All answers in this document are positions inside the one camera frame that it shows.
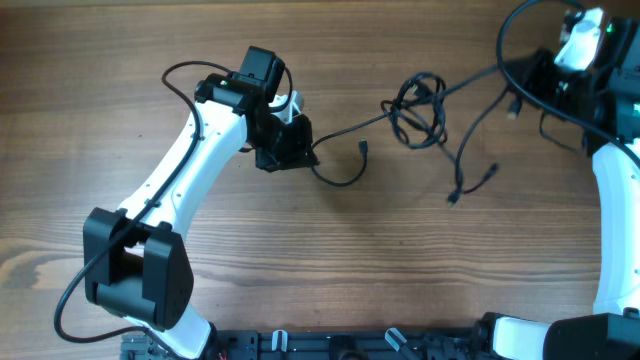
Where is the black USB cable with free end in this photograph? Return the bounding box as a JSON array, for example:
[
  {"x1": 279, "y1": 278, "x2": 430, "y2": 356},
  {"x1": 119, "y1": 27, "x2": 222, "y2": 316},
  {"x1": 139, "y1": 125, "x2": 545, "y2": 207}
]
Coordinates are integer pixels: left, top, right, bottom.
[{"x1": 309, "y1": 63, "x2": 501, "y2": 189}]

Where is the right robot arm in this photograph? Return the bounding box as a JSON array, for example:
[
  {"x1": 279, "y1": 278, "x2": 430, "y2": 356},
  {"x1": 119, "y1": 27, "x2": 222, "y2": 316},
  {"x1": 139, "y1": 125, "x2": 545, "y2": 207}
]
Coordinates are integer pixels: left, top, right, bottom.
[{"x1": 479, "y1": 8, "x2": 639, "y2": 359}]

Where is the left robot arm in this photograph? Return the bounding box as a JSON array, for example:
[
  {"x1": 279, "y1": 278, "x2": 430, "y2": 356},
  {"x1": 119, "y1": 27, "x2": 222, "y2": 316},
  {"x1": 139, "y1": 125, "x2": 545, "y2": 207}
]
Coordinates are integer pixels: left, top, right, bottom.
[{"x1": 81, "y1": 46, "x2": 318, "y2": 359}]

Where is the black left camera cable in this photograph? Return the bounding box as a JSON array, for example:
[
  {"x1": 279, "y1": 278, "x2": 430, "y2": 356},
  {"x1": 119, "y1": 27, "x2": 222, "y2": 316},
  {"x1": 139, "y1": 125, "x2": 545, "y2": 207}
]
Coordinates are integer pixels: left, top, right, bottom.
[{"x1": 53, "y1": 60, "x2": 234, "y2": 351}]

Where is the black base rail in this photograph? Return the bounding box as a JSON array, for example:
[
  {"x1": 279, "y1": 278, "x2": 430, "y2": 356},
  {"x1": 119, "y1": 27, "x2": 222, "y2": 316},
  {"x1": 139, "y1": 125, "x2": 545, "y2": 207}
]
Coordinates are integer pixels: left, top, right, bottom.
[{"x1": 119, "y1": 327, "x2": 566, "y2": 360}]

